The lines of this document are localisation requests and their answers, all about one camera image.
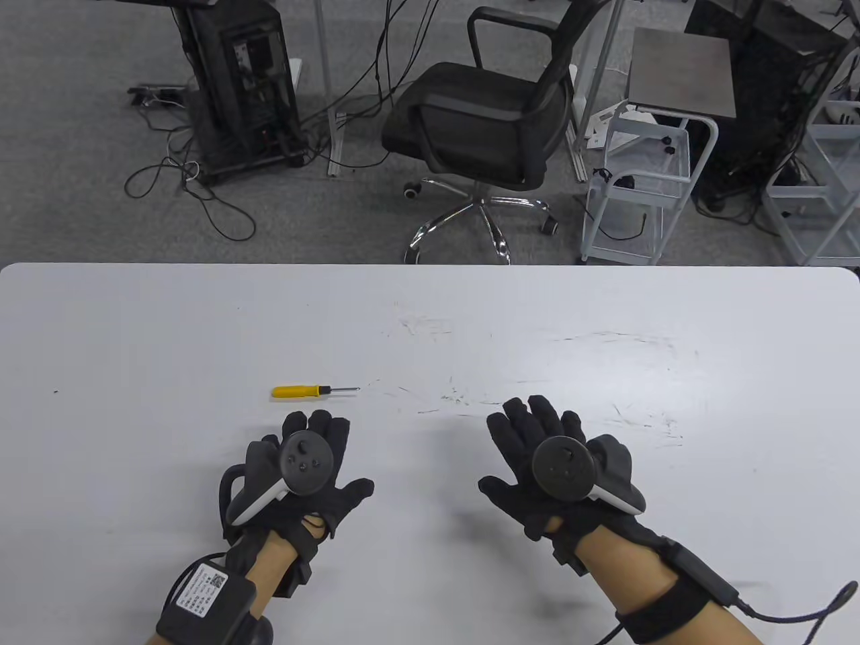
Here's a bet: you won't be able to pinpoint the black power strip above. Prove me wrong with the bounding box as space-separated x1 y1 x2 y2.
127 84 187 108

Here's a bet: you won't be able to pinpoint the person's left forearm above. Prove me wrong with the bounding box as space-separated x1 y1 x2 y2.
244 536 300 622

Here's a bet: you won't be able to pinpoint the grey square board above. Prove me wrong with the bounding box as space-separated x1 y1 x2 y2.
625 27 737 122

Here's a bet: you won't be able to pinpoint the person's right hand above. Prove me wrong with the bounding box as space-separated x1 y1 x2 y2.
478 395 666 575

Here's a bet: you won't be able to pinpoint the black left hand controller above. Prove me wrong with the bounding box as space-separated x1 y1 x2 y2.
218 431 335 542

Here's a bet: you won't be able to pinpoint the person's left hand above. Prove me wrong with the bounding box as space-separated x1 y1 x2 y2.
224 408 375 599

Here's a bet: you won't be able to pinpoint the black hand controller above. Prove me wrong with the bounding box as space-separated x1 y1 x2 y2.
531 434 648 517
218 431 335 542

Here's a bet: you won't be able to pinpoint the white desk leg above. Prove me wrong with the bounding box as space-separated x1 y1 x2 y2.
314 0 351 178
568 0 636 183

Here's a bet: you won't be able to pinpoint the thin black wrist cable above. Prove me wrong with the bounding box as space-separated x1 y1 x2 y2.
163 551 229 609

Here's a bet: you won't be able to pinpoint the white paper booklet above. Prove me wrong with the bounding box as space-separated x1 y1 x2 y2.
583 104 647 150

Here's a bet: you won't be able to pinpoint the black computer rack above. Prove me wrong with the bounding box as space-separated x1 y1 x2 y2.
684 0 850 217

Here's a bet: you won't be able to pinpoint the black wrist strap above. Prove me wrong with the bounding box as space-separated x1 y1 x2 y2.
614 576 714 645

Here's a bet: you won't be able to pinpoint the black braided cable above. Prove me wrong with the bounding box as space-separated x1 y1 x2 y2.
732 582 860 627

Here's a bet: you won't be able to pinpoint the white metal shelf cart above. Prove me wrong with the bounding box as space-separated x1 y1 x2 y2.
762 50 860 267

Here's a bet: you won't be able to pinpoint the white wire cart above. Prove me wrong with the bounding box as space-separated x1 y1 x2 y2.
579 99 720 265

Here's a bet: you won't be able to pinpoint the black open computer tower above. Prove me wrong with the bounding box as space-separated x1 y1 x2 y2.
153 0 306 186

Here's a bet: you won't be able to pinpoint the black floor cables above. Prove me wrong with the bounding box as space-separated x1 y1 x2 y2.
124 101 259 243

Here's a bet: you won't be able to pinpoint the black office chair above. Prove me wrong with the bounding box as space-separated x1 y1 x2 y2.
381 0 607 265

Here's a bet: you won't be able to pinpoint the black wrist sensor module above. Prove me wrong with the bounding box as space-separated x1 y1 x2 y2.
660 540 740 607

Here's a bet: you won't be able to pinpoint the black right hand controller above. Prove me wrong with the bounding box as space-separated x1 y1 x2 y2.
531 434 648 517

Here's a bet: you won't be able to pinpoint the black labelled wrist camera box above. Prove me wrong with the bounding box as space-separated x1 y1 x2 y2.
155 554 275 645

